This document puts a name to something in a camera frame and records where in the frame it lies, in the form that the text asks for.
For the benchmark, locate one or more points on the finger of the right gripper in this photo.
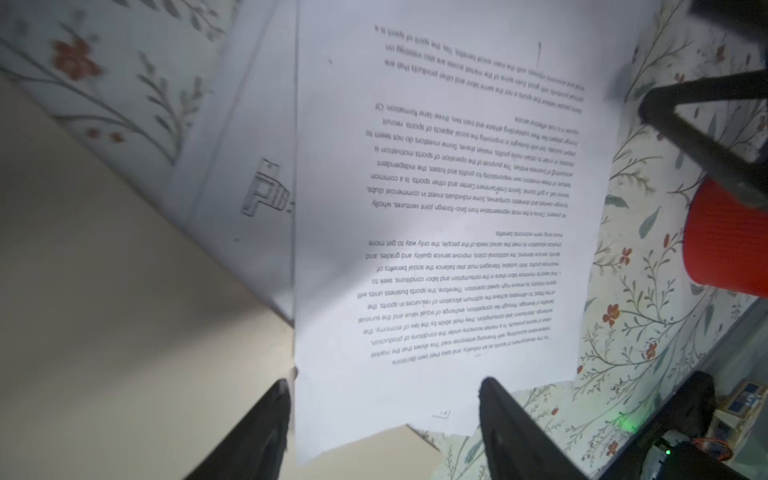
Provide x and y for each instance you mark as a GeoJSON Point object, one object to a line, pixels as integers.
{"type": "Point", "coordinates": [745, 180]}

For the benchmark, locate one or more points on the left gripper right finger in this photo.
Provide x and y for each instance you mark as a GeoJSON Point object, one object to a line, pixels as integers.
{"type": "Point", "coordinates": [515, 446]}

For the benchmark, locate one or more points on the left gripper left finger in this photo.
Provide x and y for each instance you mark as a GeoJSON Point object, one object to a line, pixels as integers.
{"type": "Point", "coordinates": [255, 447]}

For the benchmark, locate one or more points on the beige paper folder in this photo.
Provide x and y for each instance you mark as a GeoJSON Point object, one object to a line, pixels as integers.
{"type": "Point", "coordinates": [126, 351]}

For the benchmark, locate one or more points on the technical drawing paper sheet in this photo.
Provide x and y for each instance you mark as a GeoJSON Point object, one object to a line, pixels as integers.
{"type": "Point", "coordinates": [233, 187]}

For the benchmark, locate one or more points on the printed paper sheet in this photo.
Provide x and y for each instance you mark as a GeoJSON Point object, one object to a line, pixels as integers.
{"type": "Point", "coordinates": [452, 162]}

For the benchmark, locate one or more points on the red pen cup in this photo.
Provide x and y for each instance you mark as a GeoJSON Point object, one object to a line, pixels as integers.
{"type": "Point", "coordinates": [725, 242]}

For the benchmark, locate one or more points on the floral table mat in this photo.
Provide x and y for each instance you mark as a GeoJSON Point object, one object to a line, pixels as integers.
{"type": "Point", "coordinates": [133, 80]}

